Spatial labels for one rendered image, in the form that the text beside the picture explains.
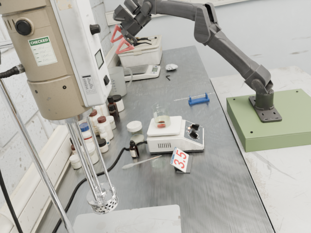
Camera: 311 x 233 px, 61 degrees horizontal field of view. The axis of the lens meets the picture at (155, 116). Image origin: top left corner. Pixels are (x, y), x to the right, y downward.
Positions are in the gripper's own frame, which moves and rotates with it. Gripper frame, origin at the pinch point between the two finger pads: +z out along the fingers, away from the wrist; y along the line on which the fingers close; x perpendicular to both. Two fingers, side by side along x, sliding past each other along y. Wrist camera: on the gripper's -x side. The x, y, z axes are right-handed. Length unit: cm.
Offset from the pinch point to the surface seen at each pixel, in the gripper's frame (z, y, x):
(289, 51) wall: -82, -44, 144
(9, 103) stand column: 6, 61, -42
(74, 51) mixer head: -12, 66, -42
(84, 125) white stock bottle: 24.9, 28.8, -1.8
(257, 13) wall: -79, -63, 105
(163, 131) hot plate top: 1.6, 46.2, 10.4
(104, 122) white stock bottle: 21.4, 26.1, 6.1
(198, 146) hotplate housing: -5, 54, 19
